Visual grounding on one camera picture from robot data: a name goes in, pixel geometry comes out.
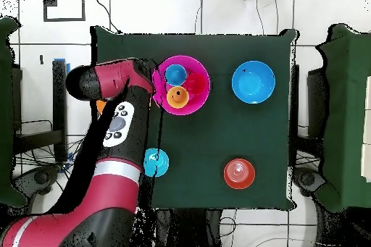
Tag large pink bowl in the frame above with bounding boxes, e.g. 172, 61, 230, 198
151, 54, 211, 116

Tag yellow cup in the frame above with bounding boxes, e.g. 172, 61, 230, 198
166, 85, 190, 109

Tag red cup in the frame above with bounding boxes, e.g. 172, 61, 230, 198
183, 72, 208, 96

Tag blue cup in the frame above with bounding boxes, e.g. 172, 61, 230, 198
164, 64, 188, 87

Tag dark green tablecloth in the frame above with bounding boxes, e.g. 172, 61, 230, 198
90, 25, 299, 212

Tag small blue bowl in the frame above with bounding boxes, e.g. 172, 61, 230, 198
143, 147, 170, 178

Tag small red-orange bowl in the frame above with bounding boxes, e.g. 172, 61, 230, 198
222, 158, 257, 191

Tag large blue bowl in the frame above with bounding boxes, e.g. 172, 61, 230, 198
231, 60, 276, 105

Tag blue tape strip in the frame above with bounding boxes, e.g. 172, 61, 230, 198
53, 58, 71, 75

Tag green cloth covered side table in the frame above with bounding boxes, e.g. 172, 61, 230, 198
0, 16, 28, 209
314, 23, 371, 213

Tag white box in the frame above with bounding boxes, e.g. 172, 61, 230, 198
361, 75, 371, 183

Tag black metal post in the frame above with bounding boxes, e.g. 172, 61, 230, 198
290, 64, 301, 143
51, 59, 69, 163

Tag tangled black floor cables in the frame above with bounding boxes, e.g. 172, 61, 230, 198
12, 136, 85, 190

